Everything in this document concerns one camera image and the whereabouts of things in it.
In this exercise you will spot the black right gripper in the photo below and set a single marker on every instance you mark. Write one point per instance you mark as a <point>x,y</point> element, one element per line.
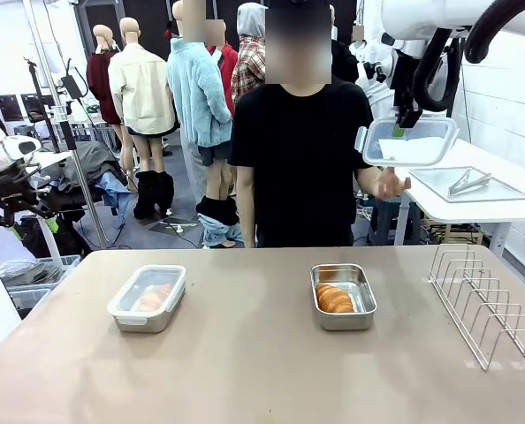
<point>404,84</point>

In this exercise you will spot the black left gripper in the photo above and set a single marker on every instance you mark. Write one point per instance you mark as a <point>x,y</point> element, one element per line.
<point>10,192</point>

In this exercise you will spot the clear plastic container lid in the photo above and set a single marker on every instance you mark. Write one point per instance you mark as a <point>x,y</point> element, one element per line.
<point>130,305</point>
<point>426,148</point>

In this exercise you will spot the metal tongs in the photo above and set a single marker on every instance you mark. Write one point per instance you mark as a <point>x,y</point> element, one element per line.
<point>468,183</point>

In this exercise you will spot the metal baking tray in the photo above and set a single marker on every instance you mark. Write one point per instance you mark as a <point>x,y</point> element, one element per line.
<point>501,192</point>

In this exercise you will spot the golden croissant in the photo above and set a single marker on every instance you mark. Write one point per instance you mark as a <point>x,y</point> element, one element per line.
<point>154,298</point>
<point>333,299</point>

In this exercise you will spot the steel rectangular container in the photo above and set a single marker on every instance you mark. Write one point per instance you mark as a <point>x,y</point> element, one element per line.
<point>346,322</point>
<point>143,324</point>

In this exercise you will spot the person's right forearm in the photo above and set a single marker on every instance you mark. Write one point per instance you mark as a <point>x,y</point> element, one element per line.
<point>245,207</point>

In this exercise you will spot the person's left forearm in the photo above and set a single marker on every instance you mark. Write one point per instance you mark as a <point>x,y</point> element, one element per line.
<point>365,179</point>

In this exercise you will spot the person's left hand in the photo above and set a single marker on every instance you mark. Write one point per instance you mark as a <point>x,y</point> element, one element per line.
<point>388,185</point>

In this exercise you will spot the clear plastic storage bins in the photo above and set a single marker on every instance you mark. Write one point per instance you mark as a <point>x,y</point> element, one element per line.
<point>32,274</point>

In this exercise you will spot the mannequin in black jacket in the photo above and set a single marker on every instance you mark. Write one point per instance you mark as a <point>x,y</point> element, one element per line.
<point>344,62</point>

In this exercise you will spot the pile of clothes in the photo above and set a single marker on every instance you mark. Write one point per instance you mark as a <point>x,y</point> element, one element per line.
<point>94,168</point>

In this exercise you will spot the silver metal pole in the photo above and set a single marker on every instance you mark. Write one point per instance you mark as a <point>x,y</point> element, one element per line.
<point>68,132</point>

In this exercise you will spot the person in black t-shirt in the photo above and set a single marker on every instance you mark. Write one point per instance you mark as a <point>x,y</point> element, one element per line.
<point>302,154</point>

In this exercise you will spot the white side table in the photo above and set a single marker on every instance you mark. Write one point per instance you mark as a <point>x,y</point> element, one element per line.
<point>474,212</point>

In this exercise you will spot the black light stand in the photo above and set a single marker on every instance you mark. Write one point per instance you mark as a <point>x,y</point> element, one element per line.
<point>71,86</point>

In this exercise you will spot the mannequin in maroon sweater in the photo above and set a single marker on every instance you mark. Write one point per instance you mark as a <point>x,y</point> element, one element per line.
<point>99,79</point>

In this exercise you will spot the white power strip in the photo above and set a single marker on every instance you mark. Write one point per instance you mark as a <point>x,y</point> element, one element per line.
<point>180,228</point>

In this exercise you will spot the mannequin in plaid hoodie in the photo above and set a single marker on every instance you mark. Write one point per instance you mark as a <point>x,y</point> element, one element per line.
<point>249,66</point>

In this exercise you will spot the mannequin in cream jacket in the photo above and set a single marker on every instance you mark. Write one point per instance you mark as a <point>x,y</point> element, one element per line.
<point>141,88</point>

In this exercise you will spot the mannequin in red jacket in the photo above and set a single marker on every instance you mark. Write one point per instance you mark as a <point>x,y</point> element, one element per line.
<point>227,62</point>

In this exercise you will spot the mannequin in blue fleece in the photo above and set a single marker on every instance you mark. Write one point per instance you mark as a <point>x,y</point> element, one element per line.
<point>196,88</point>

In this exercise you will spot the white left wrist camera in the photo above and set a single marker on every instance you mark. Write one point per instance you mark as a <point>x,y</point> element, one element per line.
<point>21,148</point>

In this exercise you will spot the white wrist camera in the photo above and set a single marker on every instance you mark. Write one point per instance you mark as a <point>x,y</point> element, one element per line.
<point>390,40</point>
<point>21,148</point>

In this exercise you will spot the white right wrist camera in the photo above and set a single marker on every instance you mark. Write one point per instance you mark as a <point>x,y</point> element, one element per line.
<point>390,40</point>

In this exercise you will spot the black camera tripod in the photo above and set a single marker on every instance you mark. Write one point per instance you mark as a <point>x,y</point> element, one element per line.
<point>39,101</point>

